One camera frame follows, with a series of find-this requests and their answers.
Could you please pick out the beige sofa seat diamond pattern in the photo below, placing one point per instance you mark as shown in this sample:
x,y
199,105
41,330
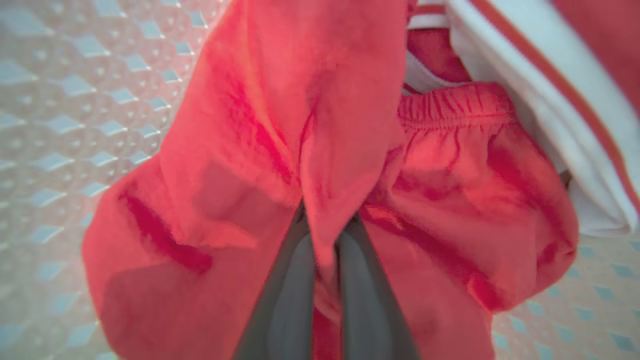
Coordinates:
x,y
75,125

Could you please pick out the red shorts with elastic waistband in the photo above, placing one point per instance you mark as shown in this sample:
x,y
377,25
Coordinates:
x,y
300,125

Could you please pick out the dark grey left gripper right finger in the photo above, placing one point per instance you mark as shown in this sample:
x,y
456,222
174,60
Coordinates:
x,y
367,305

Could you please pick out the white garment with red stripes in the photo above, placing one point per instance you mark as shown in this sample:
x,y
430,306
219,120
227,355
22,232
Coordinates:
x,y
560,90

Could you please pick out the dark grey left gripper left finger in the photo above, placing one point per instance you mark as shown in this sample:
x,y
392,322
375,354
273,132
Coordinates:
x,y
285,305

